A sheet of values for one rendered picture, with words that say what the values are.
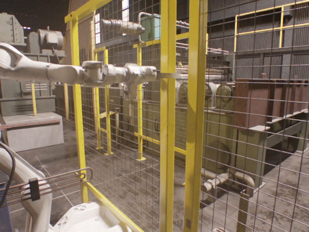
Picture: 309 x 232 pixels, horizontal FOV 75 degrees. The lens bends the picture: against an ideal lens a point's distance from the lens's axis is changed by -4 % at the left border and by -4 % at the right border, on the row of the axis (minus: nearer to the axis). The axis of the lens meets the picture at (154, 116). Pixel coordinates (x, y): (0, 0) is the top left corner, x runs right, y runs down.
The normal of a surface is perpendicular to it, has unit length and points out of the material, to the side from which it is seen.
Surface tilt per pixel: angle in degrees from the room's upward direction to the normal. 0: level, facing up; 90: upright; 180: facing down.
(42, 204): 90
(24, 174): 90
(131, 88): 106
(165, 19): 90
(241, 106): 90
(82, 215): 73
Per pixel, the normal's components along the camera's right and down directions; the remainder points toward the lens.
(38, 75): -0.11, 0.53
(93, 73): 0.30, 0.17
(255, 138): -0.76, 0.11
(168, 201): 0.65, 0.13
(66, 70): -0.23, 0.16
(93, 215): 0.57, -0.14
